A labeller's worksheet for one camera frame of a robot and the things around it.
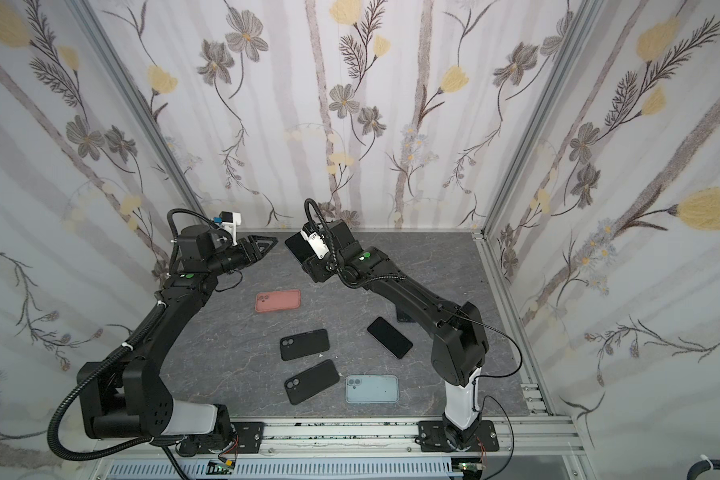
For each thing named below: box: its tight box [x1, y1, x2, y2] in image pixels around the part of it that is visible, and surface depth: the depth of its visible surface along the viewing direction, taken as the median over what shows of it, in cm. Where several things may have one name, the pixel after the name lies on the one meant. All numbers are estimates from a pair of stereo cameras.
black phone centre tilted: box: [367, 316, 413, 359], surface depth 94 cm
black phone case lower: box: [284, 359, 340, 405], surface depth 85 cm
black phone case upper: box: [280, 328, 330, 361], surface depth 92 cm
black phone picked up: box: [284, 232, 317, 263], surface depth 75 cm
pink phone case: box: [255, 289, 301, 313], surface depth 101 cm
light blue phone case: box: [345, 375, 399, 404], surface depth 84 cm
